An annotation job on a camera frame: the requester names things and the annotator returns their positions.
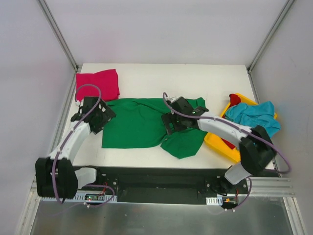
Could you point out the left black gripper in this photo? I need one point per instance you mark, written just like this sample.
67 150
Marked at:
102 119

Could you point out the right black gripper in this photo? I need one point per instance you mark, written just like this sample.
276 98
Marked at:
167 123

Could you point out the green t shirt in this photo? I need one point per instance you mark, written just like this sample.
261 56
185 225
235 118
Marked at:
138 124

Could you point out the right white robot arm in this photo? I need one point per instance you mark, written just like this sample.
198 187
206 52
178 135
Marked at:
254 144

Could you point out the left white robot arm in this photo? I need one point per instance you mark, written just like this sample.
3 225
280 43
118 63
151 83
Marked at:
56 176

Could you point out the yellow plastic tray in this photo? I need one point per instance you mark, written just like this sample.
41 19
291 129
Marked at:
222 146

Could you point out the red t shirt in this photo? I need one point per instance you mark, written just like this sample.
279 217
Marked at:
234 99

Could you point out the teal t shirt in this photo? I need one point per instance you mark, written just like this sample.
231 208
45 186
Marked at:
253 115

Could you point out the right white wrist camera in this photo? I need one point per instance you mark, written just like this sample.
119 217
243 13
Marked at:
170 100

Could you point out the left aluminium frame post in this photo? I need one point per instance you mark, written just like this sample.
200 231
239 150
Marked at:
57 32

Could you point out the aluminium frame post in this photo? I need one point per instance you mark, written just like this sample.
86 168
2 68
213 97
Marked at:
269 36
57 32

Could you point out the right aluminium frame post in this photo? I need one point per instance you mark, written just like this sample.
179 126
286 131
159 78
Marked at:
269 36

